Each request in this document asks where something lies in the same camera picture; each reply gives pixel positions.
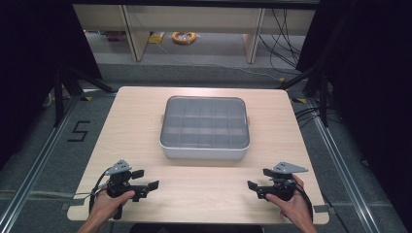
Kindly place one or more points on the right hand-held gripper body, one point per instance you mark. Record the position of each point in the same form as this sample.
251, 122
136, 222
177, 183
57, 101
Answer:
280, 189

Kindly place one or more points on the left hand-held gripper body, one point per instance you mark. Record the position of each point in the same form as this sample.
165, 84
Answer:
120, 184

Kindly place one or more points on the person's right hand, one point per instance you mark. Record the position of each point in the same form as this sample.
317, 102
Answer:
296, 207

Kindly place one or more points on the person's left hand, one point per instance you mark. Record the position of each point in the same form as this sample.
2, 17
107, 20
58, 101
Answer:
103, 207

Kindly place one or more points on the grey tape piece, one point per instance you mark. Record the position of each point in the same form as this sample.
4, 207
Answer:
73, 204
321, 208

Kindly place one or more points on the person's dark clothing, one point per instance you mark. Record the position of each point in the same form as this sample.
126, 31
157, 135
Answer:
194, 228

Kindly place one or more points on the white compartment box, clear lid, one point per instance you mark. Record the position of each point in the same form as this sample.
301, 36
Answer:
204, 126

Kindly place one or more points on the yellow floor tape piece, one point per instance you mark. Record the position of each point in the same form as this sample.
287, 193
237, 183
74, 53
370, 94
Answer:
86, 98
281, 79
300, 100

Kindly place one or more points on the black metal stand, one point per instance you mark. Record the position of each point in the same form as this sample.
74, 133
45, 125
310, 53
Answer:
324, 97
60, 97

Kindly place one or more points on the yellow packet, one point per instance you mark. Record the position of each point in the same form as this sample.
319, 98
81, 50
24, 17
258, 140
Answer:
156, 38

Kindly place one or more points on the black curtain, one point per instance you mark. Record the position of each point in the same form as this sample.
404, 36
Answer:
29, 64
372, 81

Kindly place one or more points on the dark purple item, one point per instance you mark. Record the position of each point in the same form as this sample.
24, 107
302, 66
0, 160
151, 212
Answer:
116, 36

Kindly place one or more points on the aluminium floor rail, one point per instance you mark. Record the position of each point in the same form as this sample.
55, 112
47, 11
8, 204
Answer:
343, 168
35, 168

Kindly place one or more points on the light wooden desk frame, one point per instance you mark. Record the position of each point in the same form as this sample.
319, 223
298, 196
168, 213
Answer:
194, 19

